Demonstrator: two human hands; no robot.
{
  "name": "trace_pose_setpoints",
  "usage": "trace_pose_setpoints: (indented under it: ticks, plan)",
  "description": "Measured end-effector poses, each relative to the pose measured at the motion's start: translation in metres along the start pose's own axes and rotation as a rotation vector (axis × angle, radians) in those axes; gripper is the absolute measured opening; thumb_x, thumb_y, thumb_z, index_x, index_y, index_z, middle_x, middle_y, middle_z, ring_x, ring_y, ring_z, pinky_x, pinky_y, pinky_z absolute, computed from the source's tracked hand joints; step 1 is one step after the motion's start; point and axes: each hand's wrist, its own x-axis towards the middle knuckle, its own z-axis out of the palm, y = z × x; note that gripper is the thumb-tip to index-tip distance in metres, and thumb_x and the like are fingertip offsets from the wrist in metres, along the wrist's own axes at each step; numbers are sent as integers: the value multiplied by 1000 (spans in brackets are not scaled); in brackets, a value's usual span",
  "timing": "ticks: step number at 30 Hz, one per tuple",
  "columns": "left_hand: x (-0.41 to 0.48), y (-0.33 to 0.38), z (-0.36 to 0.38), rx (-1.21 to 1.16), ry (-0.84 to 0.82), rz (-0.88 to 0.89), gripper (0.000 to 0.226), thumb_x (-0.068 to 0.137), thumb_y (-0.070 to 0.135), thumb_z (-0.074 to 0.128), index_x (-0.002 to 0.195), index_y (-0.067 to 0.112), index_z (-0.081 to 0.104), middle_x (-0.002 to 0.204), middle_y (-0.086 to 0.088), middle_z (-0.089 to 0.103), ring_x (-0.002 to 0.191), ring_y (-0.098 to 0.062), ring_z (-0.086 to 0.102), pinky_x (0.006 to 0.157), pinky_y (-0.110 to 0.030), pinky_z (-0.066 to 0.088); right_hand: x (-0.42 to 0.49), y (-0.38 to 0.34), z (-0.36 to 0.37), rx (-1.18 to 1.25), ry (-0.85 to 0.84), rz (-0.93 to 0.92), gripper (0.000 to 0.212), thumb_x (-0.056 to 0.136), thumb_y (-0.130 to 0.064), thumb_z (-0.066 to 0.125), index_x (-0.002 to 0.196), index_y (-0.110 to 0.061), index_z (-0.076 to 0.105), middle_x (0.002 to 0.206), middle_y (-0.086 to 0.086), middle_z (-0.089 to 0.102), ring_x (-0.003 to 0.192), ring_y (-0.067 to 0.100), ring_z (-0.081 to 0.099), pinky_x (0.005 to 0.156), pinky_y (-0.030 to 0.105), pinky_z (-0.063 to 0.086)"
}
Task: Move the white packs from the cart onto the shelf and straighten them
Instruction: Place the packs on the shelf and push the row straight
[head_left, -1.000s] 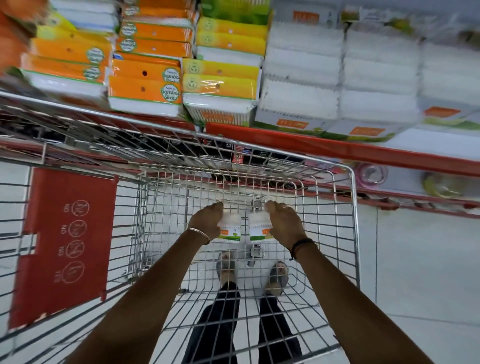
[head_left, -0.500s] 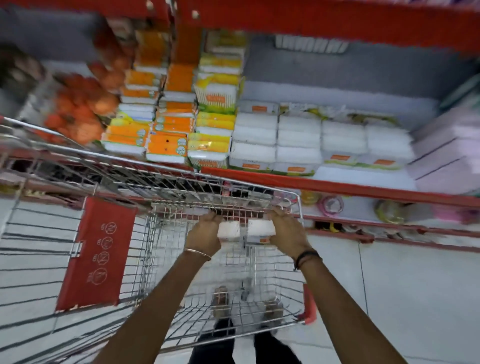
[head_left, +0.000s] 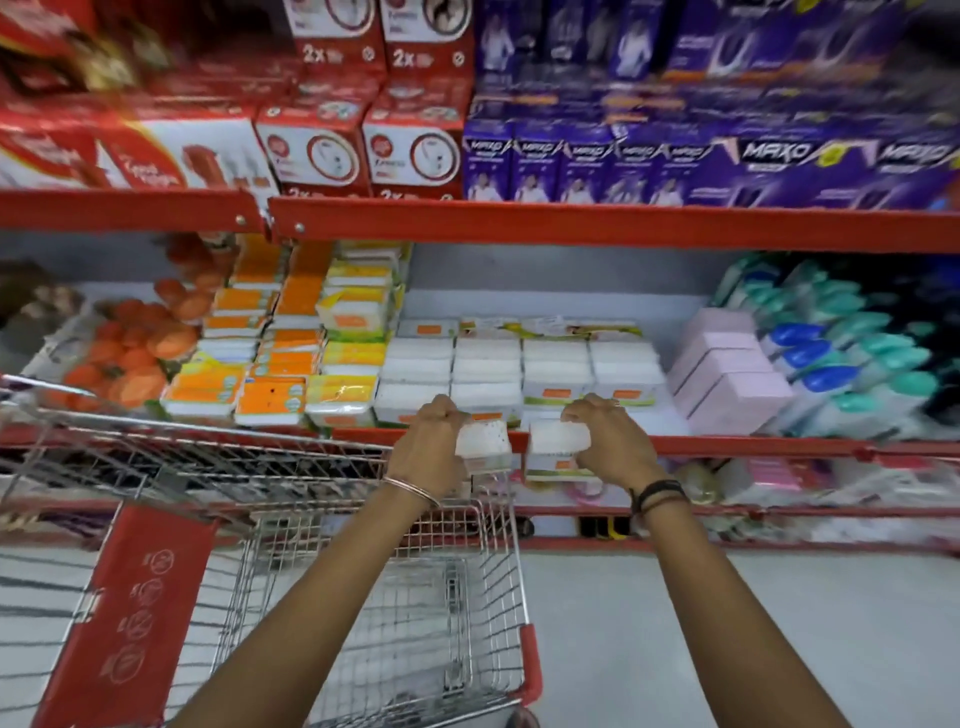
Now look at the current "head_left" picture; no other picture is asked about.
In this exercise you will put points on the person's right hand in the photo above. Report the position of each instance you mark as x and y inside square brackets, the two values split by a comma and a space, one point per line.
[619, 446]

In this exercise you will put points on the person's left hand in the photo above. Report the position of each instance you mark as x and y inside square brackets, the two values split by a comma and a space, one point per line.
[427, 450]

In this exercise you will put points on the person's left fingers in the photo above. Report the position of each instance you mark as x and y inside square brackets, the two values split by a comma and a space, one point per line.
[437, 409]

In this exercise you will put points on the person's right fingers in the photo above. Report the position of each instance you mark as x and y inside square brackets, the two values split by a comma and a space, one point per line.
[589, 410]

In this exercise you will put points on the white sponge packet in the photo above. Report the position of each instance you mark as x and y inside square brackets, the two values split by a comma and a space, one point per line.
[486, 446]
[559, 446]

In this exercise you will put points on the person's left forearm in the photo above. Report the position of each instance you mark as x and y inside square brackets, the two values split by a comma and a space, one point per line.
[315, 607]

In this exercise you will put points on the person's right forearm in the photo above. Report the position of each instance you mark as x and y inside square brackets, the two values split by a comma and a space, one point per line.
[735, 622]

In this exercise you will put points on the stack of white packs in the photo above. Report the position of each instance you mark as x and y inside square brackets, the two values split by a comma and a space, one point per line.
[487, 367]

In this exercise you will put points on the silver bangle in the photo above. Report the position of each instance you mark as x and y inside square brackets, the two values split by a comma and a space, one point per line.
[411, 489]

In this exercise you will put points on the black wristbands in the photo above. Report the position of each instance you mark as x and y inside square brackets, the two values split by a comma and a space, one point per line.
[660, 492]

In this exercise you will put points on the pink box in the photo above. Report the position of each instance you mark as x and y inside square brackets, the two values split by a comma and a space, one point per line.
[742, 401]
[716, 326]
[724, 369]

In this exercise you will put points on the stack of orange yellow packets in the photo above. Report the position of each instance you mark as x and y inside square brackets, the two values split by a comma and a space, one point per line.
[270, 360]

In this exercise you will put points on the red metal shelf beam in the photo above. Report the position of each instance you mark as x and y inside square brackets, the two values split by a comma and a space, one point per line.
[600, 223]
[127, 210]

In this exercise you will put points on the blue-capped white bottle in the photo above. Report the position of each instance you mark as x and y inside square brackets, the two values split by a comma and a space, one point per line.
[796, 334]
[808, 354]
[825, 379]

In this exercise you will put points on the pile of pink white packets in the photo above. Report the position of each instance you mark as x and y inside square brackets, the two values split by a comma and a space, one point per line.
[810, 484]

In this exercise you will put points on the stack of red white boxes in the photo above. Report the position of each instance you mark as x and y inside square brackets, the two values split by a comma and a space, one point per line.
[390, 150]

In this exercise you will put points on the row of purple boxes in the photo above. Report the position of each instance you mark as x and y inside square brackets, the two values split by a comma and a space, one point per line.
[675, 150]

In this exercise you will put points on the row of teal-capped white bottles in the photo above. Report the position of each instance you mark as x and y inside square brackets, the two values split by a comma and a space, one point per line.
[862, 330]

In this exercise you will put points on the pile of orange mesh scrubbers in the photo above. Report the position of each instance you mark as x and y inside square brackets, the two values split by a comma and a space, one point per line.
[142, 352]

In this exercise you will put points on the large red white box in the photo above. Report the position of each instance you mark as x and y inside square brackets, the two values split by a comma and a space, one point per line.
[180, 154]

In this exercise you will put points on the red cart seat flap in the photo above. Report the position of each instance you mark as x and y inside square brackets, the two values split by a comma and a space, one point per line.
[127, 615]

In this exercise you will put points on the red foil packets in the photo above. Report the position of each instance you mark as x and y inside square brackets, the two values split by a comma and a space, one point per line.
[67, 45]

